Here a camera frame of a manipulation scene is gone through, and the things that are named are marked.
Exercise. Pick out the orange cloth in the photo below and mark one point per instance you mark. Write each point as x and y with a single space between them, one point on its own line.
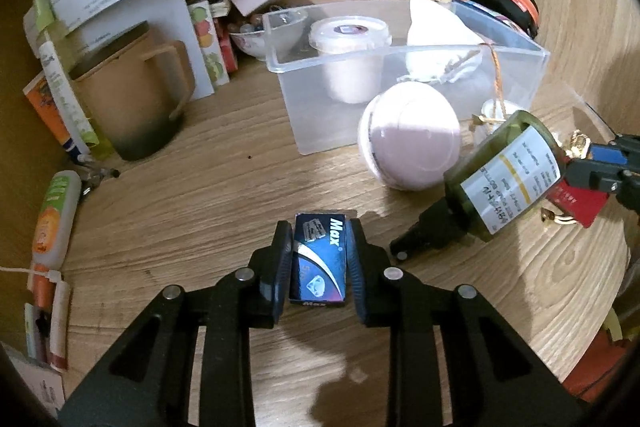
595 372

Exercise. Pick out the blue razor blade box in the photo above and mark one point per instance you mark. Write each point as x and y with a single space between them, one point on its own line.
320 262

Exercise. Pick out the green white packet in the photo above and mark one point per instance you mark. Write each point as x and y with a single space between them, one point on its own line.
67 102

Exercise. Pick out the small orange tube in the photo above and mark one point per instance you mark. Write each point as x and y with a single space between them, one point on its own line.
41 287

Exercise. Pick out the bowl of beads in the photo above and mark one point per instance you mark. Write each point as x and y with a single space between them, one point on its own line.
250 39

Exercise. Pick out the white card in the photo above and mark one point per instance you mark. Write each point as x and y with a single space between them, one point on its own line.
35 382

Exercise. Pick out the red flat box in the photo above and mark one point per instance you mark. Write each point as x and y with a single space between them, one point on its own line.
227 49

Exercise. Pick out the white lip balm stick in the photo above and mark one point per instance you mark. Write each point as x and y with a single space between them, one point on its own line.
60 327

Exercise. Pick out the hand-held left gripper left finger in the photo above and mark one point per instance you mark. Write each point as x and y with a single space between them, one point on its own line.
282 259

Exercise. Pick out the orange booklet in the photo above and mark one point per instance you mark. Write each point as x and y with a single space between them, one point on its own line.
47 107

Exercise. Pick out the white lidded tub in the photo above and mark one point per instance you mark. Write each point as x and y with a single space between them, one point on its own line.
350 52

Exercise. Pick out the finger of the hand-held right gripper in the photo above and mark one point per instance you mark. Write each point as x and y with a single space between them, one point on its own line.
595 177
607 153

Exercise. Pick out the small white round jar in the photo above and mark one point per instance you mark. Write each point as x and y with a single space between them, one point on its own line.
495 112

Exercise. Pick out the green orange tube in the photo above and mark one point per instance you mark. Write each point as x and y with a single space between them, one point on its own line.
55 222

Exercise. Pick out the green pump bottle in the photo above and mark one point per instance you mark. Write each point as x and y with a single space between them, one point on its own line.
500 167

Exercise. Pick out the clear plastic container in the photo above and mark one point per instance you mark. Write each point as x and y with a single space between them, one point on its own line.
310 107

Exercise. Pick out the blue fabric pouch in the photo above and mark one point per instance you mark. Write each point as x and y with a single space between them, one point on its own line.
487 14

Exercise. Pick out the red amulet tag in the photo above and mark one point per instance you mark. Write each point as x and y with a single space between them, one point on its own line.
575 204

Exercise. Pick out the brown mug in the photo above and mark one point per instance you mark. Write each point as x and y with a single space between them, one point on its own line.
125 97

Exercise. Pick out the white paper packet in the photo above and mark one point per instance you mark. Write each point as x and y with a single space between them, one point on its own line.
435 32

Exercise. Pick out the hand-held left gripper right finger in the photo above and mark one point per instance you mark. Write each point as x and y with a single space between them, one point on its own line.
356 259

